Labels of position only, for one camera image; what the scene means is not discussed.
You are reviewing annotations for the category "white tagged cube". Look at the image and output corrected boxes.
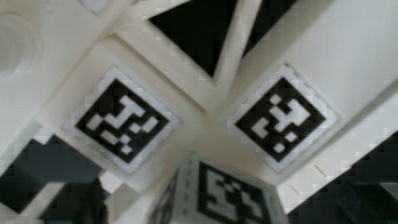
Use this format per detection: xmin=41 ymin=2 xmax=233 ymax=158
xmin=148 ymin=152 xmax=290 ymax=224

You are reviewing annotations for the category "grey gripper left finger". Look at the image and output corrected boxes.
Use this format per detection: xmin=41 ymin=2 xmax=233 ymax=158
xmin=18 ymin=178 xmax=109 ymax=224

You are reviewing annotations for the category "white chair back frame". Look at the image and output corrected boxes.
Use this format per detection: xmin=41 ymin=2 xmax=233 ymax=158
xmin=0 ymin=0 xmax=398 ymax=224

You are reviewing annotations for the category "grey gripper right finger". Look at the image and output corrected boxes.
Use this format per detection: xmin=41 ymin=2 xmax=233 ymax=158
xmin=338 ymin=182 xmax=398 ymax=224

